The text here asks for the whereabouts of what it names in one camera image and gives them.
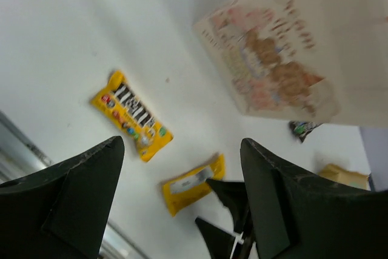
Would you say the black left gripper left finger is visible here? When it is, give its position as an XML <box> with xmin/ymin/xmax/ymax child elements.
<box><xmin>1</xmin><ymin>136</ymin><xmax>124</xmax><ymax>258</ymax></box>

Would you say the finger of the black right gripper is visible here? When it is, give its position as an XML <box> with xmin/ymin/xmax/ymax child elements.
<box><xmin>206</xmin><ymin>178</ymin><xmax>249</xmax><ymax>232</ymax></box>
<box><xmin>195</xmin><ymin>217</ymin><xmax>239</xmax><ymax>259</ymax></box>

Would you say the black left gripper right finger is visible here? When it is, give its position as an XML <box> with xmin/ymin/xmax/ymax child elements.
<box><xmin>240</xmin><ymin>138</ymin><xmax>387</xmax><ymax>258</ymax></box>

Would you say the cream bear paper bag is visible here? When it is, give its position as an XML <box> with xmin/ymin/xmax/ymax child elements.
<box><xmin>193</xmin><ymin>0</ymin><xmax>387</xmax><ymax>127</ymax></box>

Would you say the yellow snack packet barcode side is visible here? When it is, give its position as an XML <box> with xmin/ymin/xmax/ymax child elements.
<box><xmin>161</xmin><ymin>153</ymin><xmax>226</xmax><ymax>217</ymax></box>

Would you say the yellow M&M's packet face-up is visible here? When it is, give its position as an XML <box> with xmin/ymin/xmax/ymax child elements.
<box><xmin>91</xmin><ymin>70</ymin><xmax>173</xmax><ymax>162</ymax></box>

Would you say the tan popcorn chips bag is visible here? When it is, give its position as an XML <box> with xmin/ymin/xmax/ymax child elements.
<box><xmin>317</xmin><ymin>164</ymin><xmax>370</xmax><ymax>190</ymax></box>

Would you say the brown M&M's packet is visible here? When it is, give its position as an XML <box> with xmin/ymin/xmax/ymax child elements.
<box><xmin>288</xmin><ymin>121</ymin><xmax>322</xmax><ymax>143</ymax></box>

